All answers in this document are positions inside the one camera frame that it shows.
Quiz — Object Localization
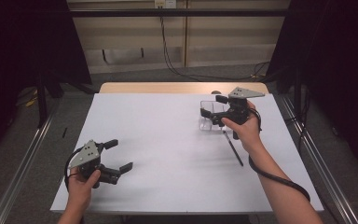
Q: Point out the person's left hand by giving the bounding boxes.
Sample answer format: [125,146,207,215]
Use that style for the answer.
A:
[65,169,102,211]

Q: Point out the yellow floor item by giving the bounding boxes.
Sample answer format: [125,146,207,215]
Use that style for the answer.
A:
[24,96,39,108]

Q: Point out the black curtain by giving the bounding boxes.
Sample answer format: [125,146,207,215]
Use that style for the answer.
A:
[267,0,358,178]
[0,0,92,162]

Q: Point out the black wall cable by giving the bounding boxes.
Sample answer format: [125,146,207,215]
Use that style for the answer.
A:
[158,6,271,82]

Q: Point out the black horizontal frame bar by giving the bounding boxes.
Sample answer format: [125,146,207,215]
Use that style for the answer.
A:
[69,8,288,18]

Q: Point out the person's right hand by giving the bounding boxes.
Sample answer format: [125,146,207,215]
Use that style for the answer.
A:
[221,101,264,154]

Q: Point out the white wall power outlet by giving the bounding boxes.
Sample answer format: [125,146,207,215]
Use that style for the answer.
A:
[154,0,177,9]

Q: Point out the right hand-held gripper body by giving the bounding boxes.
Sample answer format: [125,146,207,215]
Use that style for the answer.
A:
[210,86,266,140]

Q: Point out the white table mat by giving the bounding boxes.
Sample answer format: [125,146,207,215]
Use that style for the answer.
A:
[49,92,324,216]

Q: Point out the aluminium floor rail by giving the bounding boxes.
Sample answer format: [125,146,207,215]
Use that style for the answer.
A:
[280,96,358,224]
[0,99,62,224]

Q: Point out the black pen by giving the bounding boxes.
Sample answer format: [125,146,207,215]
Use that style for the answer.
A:
[222,130,245,168]

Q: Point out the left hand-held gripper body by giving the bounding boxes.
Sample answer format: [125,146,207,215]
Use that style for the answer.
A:
[68,139,121,189]

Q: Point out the clear plastic pen holder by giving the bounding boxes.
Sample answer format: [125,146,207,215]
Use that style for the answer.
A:
[199,100,239,132]

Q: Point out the left hand-held gripper cable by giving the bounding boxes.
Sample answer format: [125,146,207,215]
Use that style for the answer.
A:
[63,148,82,191]

